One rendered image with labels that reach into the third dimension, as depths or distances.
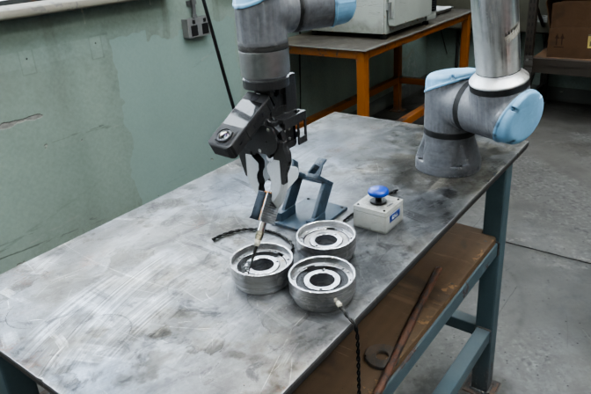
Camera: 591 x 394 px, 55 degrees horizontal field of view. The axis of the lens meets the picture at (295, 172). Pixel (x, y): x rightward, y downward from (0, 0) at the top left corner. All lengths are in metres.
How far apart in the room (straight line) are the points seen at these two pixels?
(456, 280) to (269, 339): 0.68
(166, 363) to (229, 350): 0.09
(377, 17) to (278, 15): 2.30
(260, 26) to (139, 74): 1.90
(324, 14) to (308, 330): 0.46
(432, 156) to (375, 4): 1.87
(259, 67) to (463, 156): 0.64
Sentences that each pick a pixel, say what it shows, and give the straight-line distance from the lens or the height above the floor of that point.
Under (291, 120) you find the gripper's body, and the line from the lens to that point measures 0.88.
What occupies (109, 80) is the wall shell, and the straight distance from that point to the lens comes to 2.60.
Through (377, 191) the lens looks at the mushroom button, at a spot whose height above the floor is 0.87.
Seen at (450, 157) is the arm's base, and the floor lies 0.85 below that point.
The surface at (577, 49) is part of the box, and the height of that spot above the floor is 0.51.
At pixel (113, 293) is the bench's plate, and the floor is 0.80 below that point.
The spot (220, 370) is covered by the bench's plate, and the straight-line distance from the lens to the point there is 0.81.
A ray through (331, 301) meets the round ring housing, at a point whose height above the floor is 0.82.
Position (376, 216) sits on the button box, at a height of 0.83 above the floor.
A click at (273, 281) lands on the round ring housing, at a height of 0.83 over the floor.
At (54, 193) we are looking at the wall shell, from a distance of 2.53.
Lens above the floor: 1.33
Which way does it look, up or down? 23 degrees down
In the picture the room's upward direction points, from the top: 4 degrees counter-clockwise
